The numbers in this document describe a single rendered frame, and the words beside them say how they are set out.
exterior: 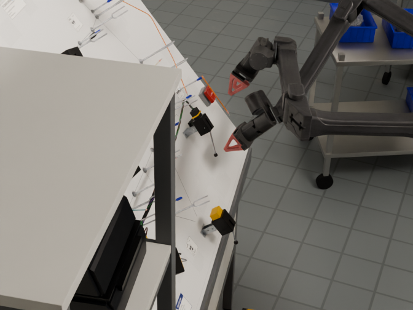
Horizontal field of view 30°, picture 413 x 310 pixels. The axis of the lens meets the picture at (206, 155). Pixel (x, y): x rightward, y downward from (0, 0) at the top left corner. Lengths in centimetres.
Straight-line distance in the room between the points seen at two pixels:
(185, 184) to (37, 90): 117
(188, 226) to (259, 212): 165
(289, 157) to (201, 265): 214
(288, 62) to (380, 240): 184
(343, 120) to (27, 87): 91
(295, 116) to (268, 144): 253
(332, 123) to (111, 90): 80
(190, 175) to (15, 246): 152
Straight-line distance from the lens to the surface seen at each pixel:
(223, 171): 270
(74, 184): 113
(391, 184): 434
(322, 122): 199
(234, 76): 241
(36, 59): 146
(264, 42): 239
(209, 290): 236
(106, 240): 139
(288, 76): 219
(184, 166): 249
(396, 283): 374
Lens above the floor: 253
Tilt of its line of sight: 35 degrees down
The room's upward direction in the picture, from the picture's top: 1 degrees clockwise
